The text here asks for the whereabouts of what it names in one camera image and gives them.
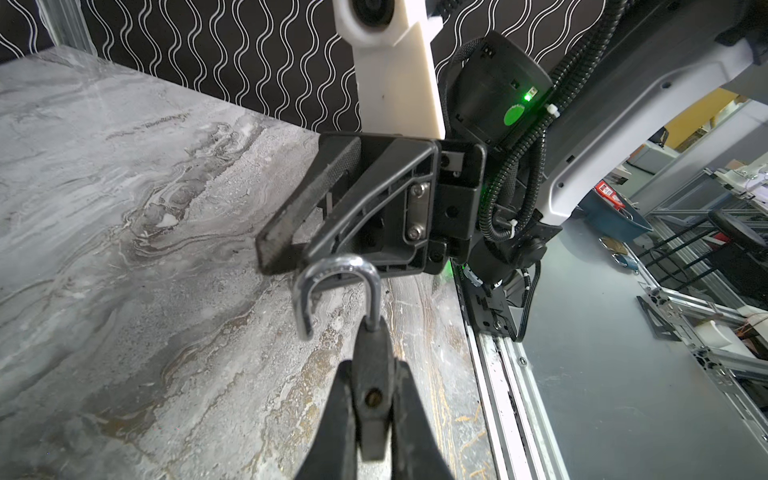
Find aluminium corner frame post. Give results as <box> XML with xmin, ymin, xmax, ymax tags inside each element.
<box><xmin>36</xmin><ymin>0</ymin><xmax>98</xmax><ymax>56</ymax></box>

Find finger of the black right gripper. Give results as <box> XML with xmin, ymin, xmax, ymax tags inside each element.
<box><xmin>255</xmin><ymin>135</ymin><xmax>361</xmax><ymax>275</ymax></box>
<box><xmin>302</xmin><ymin>137</ymin><xmax>441</xmax><ymax>277</ymax></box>

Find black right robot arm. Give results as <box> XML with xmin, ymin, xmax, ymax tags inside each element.
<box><xmin>255</xmin><ymin>1</ymin><xmax>767</xmax><ymax>287</ymax></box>

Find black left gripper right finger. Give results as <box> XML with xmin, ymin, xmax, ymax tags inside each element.
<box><xmin>391</xmin><ymin>360</ymin><xmax>453</xmax><ymax>480</ymax></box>

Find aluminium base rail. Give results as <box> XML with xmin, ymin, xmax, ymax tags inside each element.
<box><xmin>452</xmin><ymin>265</ymin><xmax>570</xmax><ymax>479</ymax></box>

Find brass padlock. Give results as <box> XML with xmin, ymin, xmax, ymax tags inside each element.
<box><xmin>291</xmin><ymin>254</ymin><xmax>397</xmax><ymax>462</ymax></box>

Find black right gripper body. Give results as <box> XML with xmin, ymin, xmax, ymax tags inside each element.
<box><xmin>413</xmin><ymin>139</ymin><xmax>487</xmax><ymax>275</ymax></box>

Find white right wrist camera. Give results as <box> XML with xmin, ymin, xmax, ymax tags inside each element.
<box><xmin>333</xmin><ymin>0</ymin><xmax>446</xmax><ymax>139</ymax></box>

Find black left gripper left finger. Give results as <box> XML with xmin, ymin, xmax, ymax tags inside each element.
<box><xmin>295</xmin><ymin>360</ymin><xmax>358</xmax><ymax>479</ymax></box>

